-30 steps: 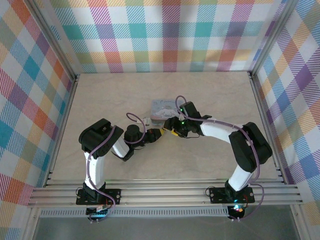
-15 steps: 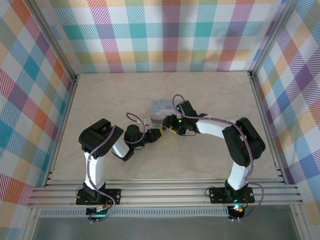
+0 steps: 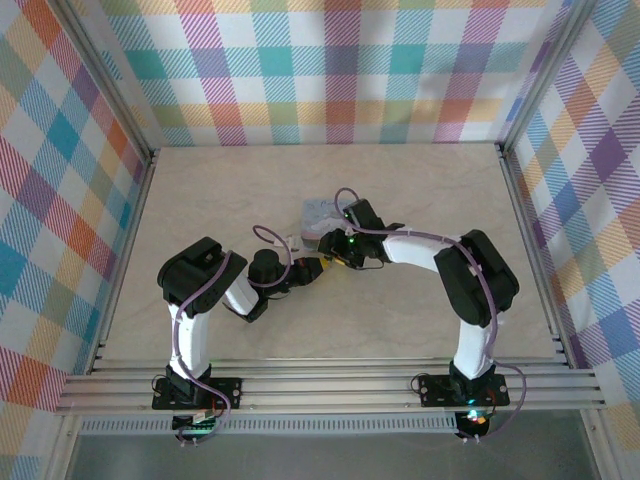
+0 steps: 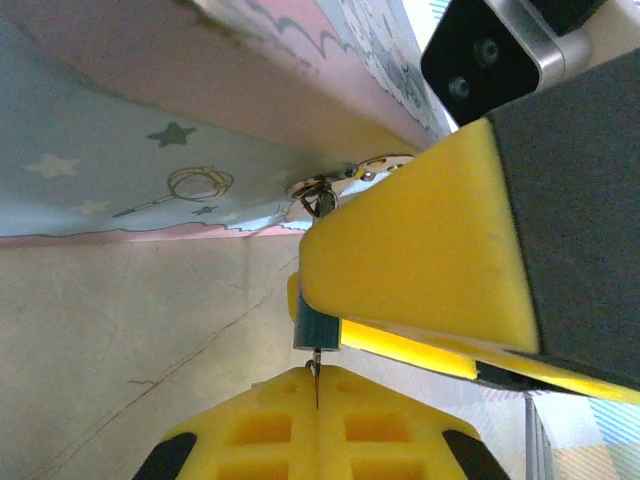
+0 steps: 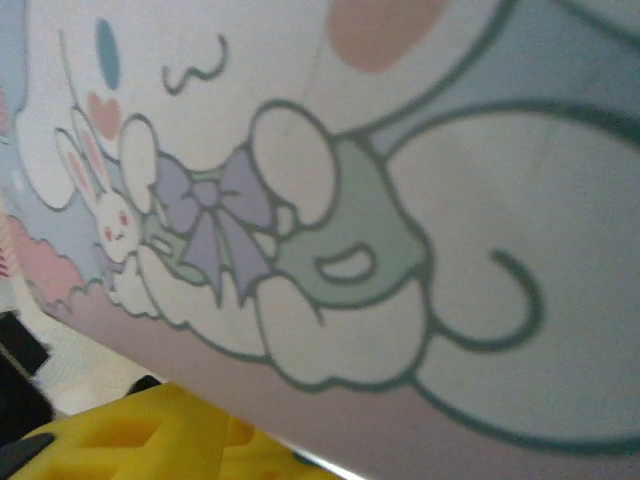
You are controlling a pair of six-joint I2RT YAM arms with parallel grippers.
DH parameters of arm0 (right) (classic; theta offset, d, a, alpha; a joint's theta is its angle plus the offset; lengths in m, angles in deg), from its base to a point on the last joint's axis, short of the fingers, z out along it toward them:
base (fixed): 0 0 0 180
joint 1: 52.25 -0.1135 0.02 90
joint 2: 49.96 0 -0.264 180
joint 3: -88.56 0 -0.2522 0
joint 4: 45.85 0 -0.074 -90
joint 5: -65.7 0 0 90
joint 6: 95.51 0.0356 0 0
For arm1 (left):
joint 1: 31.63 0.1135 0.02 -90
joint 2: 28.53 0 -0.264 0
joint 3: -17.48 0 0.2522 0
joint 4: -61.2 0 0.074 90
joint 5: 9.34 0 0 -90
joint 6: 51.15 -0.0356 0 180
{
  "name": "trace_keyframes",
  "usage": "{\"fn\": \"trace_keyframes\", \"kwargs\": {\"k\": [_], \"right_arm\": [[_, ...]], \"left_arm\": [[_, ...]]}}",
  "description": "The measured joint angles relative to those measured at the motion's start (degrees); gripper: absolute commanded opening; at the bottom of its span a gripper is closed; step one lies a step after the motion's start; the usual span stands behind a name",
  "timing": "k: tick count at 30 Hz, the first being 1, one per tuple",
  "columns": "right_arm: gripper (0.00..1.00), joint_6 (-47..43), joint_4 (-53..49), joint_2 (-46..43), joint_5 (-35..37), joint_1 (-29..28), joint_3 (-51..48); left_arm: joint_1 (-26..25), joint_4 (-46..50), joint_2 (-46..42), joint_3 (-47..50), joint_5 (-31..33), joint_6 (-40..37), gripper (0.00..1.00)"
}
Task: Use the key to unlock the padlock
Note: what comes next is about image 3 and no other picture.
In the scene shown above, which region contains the pastel cartoon tin box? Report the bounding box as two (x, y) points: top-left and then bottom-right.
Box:
(299, 197), (352, 250)

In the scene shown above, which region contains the grey slotted cable duct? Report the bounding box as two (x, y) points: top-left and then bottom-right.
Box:
(78, 418), (459, 436)

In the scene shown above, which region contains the left controller board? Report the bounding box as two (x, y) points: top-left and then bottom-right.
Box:
(171, 409), (222, 444)

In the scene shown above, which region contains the aluminium side rail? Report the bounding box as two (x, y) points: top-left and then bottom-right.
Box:
(494, 143), (576, 369)
(87, 147), (161, 376)

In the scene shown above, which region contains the right controller board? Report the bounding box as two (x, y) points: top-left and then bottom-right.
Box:
(456, 408), (491, 438)

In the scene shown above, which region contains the plaid backdrop cloth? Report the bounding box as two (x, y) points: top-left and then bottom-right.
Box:
(0, 0), (151, 474)
(69, 0), (574, 149)
(502, 0), (640, 474)

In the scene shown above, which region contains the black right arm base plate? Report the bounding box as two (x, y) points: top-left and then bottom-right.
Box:
(417, 373), (511, 408)

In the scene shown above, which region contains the controller board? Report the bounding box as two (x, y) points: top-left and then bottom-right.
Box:
(456, 408), (491, 438)
(171, 409), (222, 444)

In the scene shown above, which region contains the aluminium frame post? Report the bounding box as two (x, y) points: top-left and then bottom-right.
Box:
(497, 0), (591, 154)
(52, 0), (161, 164)

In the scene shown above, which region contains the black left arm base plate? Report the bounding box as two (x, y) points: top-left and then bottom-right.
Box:
(151, 377), (243, 412)

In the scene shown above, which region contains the aluminium mounting rail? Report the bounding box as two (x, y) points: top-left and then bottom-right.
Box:
(54, 356), (607, 417)

